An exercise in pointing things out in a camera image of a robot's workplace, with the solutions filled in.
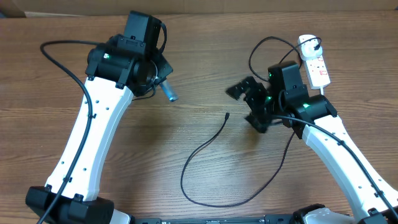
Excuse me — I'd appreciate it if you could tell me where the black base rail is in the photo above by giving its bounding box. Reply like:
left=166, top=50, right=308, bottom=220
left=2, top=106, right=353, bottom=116
left=74, top=213, right=352, bottom=224

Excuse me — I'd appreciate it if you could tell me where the white power strip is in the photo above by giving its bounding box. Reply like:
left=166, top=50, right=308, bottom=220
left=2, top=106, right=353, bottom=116
left=304, top=56, right=331, bottom=90

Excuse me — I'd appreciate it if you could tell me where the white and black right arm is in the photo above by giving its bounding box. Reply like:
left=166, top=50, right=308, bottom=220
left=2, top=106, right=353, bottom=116
left=226, top=61, right=397, bottom=223

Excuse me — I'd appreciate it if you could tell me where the dark Samsung Galaxy smartphone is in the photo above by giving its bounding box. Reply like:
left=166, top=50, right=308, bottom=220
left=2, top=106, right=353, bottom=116
left=160, top=80, right=178, bottom=102

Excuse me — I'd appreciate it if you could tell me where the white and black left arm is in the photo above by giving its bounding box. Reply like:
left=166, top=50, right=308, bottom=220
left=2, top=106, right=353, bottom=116
left=25, top=11, right=178, bottom=223

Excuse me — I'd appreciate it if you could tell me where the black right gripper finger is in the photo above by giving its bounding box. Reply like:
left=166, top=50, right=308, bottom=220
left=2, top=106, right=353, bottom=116
left=225, top=76, right=258, bottom=100
left=245, top=113, right=272, bottom=133

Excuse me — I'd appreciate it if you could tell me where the white USB wall charger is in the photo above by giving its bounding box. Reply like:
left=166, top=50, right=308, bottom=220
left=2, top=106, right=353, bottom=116
left=297, top=34, right=323, bottom=61

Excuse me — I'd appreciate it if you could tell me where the black USB charging cable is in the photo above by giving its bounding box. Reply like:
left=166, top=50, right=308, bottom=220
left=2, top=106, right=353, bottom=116
left=180, top=35, right=323, bottom=208

